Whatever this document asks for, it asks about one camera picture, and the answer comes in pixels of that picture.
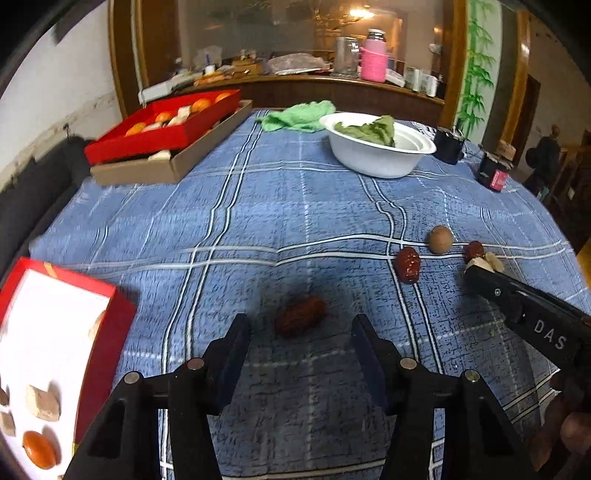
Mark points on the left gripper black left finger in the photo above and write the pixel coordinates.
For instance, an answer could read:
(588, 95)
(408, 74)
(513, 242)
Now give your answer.
(122, 441)

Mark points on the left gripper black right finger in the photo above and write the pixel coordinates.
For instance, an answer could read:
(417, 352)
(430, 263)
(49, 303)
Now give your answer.
(480, 441)

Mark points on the small orange mandarin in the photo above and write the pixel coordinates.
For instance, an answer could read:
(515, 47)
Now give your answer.
(39, 450)

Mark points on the beige cake cube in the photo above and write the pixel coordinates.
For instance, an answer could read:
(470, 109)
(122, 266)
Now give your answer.
(42, 404)

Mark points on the beige cake piece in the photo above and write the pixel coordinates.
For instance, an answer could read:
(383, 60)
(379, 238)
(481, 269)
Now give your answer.
(7, 425)
(480, 262)
(494, 262)
(96, 326)

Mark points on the brown longan fruit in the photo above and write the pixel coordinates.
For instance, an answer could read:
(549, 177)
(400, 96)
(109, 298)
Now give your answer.
(4, 398)

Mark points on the brown longan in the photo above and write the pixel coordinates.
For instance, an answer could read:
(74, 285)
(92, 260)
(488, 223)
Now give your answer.
(440, 240)

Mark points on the red jujube date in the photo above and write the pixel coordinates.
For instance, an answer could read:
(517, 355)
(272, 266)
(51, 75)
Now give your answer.
(300, 317)

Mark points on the red box with fruits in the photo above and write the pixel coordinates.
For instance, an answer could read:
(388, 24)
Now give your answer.
(168, 124)

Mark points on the right hand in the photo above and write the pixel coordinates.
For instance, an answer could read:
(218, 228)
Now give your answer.
(565, 422)

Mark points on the red tray white inside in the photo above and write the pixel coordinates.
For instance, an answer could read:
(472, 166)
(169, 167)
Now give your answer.
(46, 313)

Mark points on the dark jar red label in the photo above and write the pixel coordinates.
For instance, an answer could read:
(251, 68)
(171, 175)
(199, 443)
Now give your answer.
(494, 168)

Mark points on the black cup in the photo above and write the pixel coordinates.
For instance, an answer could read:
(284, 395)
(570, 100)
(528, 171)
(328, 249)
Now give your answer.
(449, 145)

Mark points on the white bowl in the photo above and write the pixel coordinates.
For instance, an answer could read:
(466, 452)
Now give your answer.
(408, 146)

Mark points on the blue plaid tablecloth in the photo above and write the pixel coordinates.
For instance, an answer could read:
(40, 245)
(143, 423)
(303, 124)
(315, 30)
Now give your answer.
(267, 219)

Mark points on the black leather sofa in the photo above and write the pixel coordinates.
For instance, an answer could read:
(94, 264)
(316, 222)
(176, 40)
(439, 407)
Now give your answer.
(39, 193)

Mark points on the wooden sideboard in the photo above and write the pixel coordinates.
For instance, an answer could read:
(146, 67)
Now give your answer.
(355, 95)

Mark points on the pink thermos bottle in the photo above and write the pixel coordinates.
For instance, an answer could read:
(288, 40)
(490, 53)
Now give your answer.
(374, 57)

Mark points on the light green cloth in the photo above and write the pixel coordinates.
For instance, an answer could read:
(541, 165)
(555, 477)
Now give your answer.
(304, 117)

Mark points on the glass pitcher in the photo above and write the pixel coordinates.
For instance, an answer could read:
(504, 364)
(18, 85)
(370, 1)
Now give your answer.
(347, 54)

